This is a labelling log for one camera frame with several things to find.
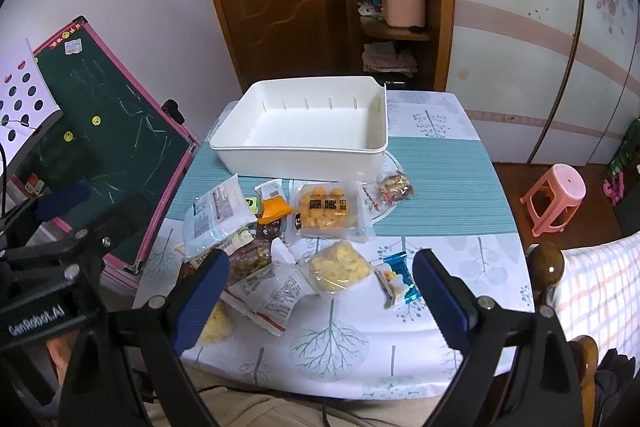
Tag blue small snack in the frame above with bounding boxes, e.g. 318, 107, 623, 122
373, 251, 421, 309

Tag white red-edged snack bag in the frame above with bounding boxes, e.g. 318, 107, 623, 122
220, 239, 316, 336

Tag dark dried fruit packet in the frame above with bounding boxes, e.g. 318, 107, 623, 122
229, 239, 271, 285

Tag large clear blue-white snack bag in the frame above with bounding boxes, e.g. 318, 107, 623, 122
182, 174, 257, 260

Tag yellow chips clear bag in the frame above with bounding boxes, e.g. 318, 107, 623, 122
299, 241, 372, 296

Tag mixed nuts small clear packet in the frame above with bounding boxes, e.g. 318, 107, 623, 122
378, 171, 413, 204

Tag orange-topped snack packet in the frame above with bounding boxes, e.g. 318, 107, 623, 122
255, 179, 294, 225

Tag yellow puffs snack tray pack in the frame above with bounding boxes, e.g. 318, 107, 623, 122
288, 180, 375, 243

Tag green small snack packet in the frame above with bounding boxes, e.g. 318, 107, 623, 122
245, 196, 262, 216

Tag white perforated board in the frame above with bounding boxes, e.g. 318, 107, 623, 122
1, 39, 63, 162

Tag wooden chair knob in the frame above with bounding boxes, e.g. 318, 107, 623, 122
526, 243, 565, 295

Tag teal table runner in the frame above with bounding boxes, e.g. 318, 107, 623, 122
164, 135, 519, 238

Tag pink plastic stool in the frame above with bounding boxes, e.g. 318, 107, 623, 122
520, 164, 587, 237

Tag white plastic storage bin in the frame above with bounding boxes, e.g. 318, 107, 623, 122
209, 76, 388, 181

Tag folded pink cloths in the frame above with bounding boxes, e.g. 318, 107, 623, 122
362, 41, 418, 75

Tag green chalkboard pink frame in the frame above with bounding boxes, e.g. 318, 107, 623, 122
12, 16, 198, 283

